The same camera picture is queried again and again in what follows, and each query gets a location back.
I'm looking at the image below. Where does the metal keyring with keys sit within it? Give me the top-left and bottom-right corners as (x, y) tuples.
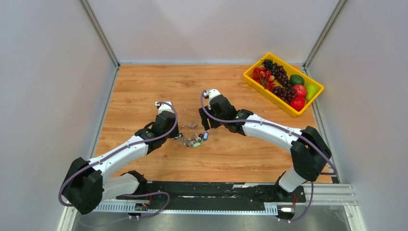
(174, 122), (203, 148)

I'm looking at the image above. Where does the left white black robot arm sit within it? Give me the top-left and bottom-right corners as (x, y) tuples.
(58, 109), (178, 215)

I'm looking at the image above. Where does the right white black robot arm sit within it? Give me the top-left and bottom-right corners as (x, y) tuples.
(199, 89), (336, 201)

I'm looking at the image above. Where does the blue key tag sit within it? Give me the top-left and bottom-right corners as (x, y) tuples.
(202, 131), (209, 141)

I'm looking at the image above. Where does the red strawberries cluster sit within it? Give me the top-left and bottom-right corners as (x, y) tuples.
(251, 65), (276, 91)

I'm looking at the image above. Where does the dark grape bunch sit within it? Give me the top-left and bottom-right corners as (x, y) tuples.
(262, 59), (296, 104)

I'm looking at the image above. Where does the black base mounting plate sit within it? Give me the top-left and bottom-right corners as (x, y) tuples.
(136, 181), (306, 211)

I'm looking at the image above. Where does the red round fruit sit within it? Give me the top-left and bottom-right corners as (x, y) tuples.
(290, 97), (306, 112)

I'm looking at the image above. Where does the green lime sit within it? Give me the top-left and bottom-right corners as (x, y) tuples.
(289, 75), (305, 86)

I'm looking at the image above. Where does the red apple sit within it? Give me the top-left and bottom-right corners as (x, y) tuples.
(293, 84), (307, 98)

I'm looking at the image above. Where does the green pear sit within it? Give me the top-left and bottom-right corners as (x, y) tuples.
(305, 83), (320, 101)

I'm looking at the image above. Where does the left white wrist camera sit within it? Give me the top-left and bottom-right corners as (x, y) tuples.
(155, 101), (174, 114)

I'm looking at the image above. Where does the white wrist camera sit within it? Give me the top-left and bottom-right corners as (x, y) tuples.
(155, 101), (174, 114)
(202, 89), (221, 101)

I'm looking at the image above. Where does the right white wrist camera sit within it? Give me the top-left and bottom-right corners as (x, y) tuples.
(202, 89), (221, 101)

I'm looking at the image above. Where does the aluminium rail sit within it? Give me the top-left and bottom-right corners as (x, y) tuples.
(94, 183), (357, 216)

